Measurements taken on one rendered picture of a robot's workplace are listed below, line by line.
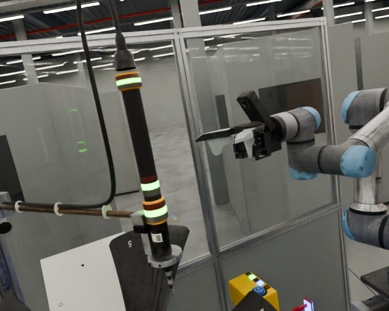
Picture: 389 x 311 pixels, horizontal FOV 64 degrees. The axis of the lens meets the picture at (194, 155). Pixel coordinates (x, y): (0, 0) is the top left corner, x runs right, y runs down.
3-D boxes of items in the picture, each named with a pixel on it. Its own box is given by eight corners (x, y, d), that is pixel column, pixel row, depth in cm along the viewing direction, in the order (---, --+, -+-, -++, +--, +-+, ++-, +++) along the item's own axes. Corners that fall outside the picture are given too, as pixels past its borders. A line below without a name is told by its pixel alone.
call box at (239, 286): (231, 305, 117) (227, 280, 115) (253, 294, 121) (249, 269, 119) (257, 331, 103) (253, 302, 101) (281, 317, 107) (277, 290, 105)
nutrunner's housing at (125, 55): (154, 273, 62) (102, 36, 54) (165, 263, 65) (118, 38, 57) (170, 276, 60) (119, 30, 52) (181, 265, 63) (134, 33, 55)
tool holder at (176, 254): (133, 264, 62) (123, 219, 60) (154, 247, 68) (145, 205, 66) (170, 270, 58) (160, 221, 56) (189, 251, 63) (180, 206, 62)
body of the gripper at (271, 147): (255, 161, 70) (289, 149, 77) (249, 124, 69) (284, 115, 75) (232, 159, 77) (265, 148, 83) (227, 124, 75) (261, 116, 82)
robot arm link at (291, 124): (296, 111, 78) (270, 113, 84) (284, 114, 75) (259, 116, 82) (299, 140, 79) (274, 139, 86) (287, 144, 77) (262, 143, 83)
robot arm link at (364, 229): (382, 255, 101) (383, 85, 95) (338, 242, 114) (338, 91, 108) (399, 245, 108) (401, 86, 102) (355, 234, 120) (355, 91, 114)
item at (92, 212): (-3, 210, 90) (-4, 205, 89) (2, 208, 91) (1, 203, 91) (141, 219, 62) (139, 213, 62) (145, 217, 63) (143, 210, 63)
